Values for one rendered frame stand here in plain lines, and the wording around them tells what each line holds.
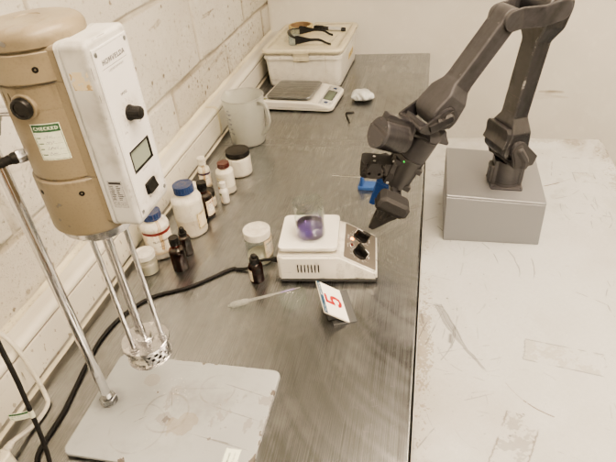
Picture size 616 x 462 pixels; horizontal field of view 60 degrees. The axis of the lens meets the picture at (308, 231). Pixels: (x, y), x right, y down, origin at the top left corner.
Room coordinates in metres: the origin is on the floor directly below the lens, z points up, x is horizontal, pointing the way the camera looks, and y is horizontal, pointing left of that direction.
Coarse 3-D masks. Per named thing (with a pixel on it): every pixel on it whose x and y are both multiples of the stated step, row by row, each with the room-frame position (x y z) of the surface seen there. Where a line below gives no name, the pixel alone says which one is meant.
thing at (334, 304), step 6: (324, 288) 0.79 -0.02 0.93; (330, 288) 0.80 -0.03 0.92; (324, 294) 0.77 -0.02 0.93; (330, 294) 0.77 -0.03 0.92; (336, 294) 0.79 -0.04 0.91; (324, 300) 0.75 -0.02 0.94; (330, 300) 0.76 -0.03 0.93; (336, 300) 0.77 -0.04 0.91; (330, 306) 0.73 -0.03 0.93; (336, 306) 0.75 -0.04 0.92; (342, 306) 0.75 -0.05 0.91; (330, 312) 0.72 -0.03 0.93; (336, 312) 0.73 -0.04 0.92; (342, 312) 0.74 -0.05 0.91
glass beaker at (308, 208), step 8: (296, 200) 0.91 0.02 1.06; (304, 200) 0.92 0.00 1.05; (312, 200) 0.92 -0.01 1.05; (320, 200) 0.90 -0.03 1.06; (296, 208) 0.87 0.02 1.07; (304, 208) 0.92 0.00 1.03; (312, 208) 0.92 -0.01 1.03; (320, 208) 0.87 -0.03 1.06; (296, 216) 0.87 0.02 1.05; (304, 216) 0.86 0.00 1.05; (312, 216) 0.86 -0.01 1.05; (320, 216) 0.87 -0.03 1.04; (296, 224) 0.88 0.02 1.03; (304, 224) 0.86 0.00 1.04; (312, 224) 0.86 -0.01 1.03; (320, 224) 0.87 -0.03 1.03; (296, 232) 0.88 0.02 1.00; (304, 232) 0.86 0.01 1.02; (312, 232) 0.86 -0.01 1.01; (320, 232) 0.87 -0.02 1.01; (304, 240) 0.86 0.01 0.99; (312, 240) 0.86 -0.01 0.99
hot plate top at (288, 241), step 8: (288, 216) 0.96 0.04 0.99; (328, 216) 0.95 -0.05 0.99; (336, 216) 0.95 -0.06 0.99; (288, 224) 0.94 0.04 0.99; (328, 224) 0.92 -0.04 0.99; (336, 224) 0.92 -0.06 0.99; (288, 232) 0.91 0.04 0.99; (328, 232) 0.89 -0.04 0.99; (336, 232) 0.89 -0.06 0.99; (280, 240) 0.88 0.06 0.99; (288, 240) 0.88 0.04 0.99; (296, 240) 0.87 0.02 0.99; (320, 240) 0.87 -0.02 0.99; (328, 240) 0.86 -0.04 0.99; (336, 240) 0.86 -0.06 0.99; (280, 248) 0.85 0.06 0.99; (288, 248) 0.85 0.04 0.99; (296, 248) 0.85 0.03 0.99; (304, 248) 0.85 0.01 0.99; (312, 248) 0.84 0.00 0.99; (320, 248) 0.84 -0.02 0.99; (328, 248) 0.84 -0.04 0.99; (336, 248) 0.84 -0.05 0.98
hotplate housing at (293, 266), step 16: (288, 256) 0.85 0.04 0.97; (304, 256) 0.85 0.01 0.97; (320, 256) 0.84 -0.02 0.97; (336, 256) 0.84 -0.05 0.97; (288, 272) 0.85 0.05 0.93; (304, 272) 0.84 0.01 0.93; (320, 272) 0.84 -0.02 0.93; (336, 272) 0.83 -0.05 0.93; (352, 272) 0.83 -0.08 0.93; (368, 272) 0.82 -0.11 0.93
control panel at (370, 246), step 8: (352, 232) 0.92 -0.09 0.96; (352, 240) 0.90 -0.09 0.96; (368, 240) 0.92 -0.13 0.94; (344, 248) 0.86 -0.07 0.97; (352, 248) 0.87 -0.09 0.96; (368, 248) 0.89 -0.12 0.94; (344, 256) 0.84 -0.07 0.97; (352, 256) 0.85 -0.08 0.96; (368, 256) 0.86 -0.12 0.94; (368, 264) 0.84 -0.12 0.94
